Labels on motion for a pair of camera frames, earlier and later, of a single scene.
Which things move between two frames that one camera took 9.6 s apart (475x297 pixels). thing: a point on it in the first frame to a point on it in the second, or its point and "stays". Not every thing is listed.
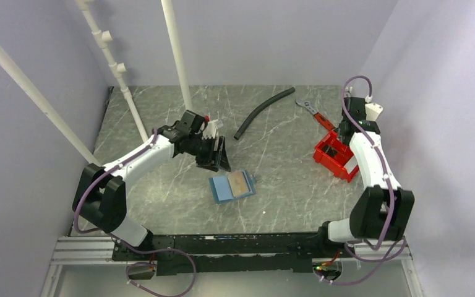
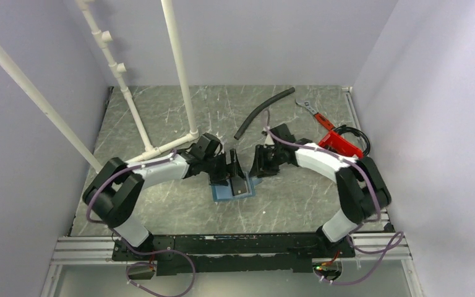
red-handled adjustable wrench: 323,119 stays
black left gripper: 214,159 to 226,172
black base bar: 177,254 stays
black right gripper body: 343,121 to 278,153
